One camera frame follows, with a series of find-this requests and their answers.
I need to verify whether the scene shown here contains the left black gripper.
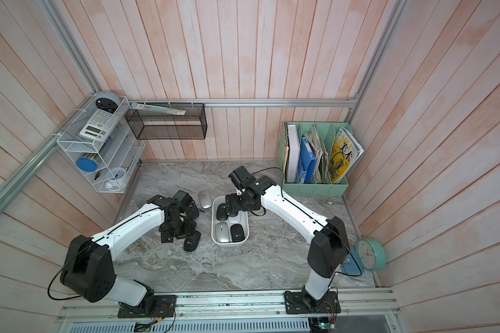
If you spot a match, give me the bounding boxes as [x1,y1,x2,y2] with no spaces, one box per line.
[161,215,196,242]

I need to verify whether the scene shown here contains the silver mouse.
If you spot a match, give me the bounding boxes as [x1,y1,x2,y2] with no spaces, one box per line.
[215,222,230,244]
[198,190,213,209]

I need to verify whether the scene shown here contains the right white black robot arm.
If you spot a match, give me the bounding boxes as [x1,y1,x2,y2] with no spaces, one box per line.
[226,166,350,305]

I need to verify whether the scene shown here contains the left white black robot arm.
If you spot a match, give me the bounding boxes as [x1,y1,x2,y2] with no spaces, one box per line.
[60,190,201,307]

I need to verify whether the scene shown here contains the white storage box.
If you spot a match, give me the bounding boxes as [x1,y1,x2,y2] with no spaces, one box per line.
[211,196,250,248]

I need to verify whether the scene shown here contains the green file organizer box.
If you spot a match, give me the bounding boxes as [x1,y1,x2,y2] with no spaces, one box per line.
[277,122,354,196]

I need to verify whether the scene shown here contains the white book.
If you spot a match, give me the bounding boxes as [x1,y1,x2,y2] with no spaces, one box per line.
[286,124,300,183]

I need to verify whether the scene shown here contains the blue folder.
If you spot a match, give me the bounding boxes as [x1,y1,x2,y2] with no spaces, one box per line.
[297,136,316,184]

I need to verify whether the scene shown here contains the papers in organizer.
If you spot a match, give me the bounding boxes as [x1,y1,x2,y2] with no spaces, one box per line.
[304,124,329,184]

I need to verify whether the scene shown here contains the black mesh basket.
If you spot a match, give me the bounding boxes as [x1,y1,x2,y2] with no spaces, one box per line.
[125,102,208,140]

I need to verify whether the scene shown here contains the ruler on basket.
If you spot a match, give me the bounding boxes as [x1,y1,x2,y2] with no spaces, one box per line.
[130,103,186,116]

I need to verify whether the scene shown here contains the blue lid container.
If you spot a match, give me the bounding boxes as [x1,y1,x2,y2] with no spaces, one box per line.
[75,153,98,173]

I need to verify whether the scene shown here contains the yellow magazine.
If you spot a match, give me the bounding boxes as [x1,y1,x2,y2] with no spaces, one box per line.
[328,128,365,184]

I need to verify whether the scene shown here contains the white calculator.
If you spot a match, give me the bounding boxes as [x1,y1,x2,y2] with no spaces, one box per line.
[79,109,119,142]

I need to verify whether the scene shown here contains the blue wallet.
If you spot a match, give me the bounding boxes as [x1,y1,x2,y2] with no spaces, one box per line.
[340,248,364,277]

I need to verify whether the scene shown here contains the white round speaker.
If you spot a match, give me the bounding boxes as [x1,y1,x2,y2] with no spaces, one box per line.
[95,92,121,114]

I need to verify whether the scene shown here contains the green round clock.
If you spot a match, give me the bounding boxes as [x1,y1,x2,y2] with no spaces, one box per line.
[356,238,387,271]

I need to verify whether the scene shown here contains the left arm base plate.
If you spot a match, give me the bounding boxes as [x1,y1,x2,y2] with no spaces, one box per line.
[117,295,177,319]

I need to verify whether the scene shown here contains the white wire shelf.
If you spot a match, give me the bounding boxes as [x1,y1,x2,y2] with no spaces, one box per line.
[57,94,144,194]

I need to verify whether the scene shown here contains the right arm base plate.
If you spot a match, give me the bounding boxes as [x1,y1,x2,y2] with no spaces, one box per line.
[283,289,341,314]

